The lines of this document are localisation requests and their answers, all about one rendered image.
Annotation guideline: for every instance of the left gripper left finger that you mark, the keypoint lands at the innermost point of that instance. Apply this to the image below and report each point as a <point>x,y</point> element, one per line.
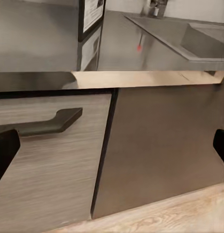
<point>9,146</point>

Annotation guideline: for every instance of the dishwasher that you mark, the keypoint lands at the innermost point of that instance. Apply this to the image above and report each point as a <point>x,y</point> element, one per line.
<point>50,182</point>

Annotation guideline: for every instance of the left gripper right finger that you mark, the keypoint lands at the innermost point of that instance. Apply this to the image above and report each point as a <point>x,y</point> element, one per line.
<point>218,143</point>

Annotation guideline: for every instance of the drop in sink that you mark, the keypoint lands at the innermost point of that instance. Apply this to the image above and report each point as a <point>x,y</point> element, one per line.
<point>193,41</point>

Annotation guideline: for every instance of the poster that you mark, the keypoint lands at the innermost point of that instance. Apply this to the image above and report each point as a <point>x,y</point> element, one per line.
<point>91,14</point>

